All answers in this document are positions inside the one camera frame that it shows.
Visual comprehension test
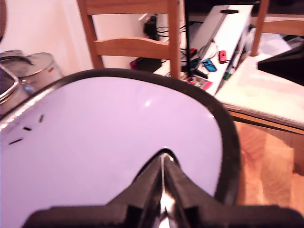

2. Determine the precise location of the stainless steel pot with lid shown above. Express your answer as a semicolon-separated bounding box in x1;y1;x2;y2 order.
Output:
0;49;64;115

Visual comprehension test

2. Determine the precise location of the black power adapter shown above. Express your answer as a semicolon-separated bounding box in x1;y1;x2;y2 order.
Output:
143;14;159;40

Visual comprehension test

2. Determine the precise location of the black rice cooker lid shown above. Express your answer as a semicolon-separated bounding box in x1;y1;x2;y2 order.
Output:
0;68;242;228

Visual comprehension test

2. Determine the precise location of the black thin pole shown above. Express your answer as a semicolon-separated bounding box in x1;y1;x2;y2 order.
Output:
184;0;191;75

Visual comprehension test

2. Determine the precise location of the black flat device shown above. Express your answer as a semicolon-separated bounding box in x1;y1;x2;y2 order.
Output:
257;44;304;86

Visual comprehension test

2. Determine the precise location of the blue game controller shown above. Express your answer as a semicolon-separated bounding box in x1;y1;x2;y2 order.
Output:
202;58;218;73

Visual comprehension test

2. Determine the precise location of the orange and brown globe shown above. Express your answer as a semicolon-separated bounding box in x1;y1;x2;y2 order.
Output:
0;0;8;44

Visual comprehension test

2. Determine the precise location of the pale cushioned seat surface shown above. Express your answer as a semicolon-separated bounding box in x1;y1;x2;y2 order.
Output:
214;53;304;135

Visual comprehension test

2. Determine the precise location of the wooden ladder-back chair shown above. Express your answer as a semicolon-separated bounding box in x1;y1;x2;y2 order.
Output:
76;0;186;79
250;0;304;57

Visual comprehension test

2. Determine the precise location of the colourful printed box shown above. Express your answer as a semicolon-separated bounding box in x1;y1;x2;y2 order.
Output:
180;74;213;91

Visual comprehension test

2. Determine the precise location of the metal rimmed glass container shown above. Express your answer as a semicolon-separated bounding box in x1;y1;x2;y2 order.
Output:
0;64;20;105

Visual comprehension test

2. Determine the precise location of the white shelf board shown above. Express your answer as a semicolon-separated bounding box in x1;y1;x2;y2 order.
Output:
189;4;254;96

